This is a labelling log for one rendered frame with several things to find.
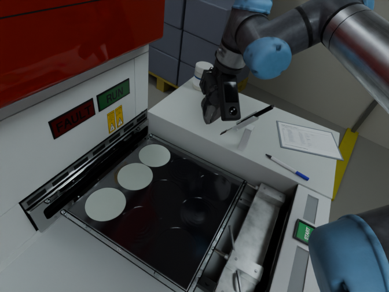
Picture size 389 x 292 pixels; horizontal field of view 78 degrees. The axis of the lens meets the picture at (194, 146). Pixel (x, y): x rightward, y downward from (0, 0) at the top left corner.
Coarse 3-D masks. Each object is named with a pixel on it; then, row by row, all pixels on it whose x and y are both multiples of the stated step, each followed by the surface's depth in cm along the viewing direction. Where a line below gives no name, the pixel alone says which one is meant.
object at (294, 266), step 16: (304, 192) 67; (304, 208) 63; (320, 208) 64; (288, 224) 59; (320, 224) 60; (288, 240) 56; (288, 256) 53; (304, 256) 54; (288, 272) 50; (304, 272) 51; (272, 288) 48; (288, 288) 49; (304, 288) 49
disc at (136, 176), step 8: (128, 168) 72; (136, 168) 72; (144, 168) 72; (120, 176) 69; (128, 176) 69; (136, 176) 70; (144, 176) 70; (152, 176) 71; (120, 184) 67; (128, 184) 67; (136, 184) 68; (144, 184) 68
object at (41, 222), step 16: (144, 128) 87; (112, 144) 72; (96, 160) 67; (112, 160) 76; (80, 176) 64; (96, 176) 71; (48, 192) 57; (64, 192) 61; (80, 192) 67; (32, 208) 54; (64, 208) 64; (48, 224) 61
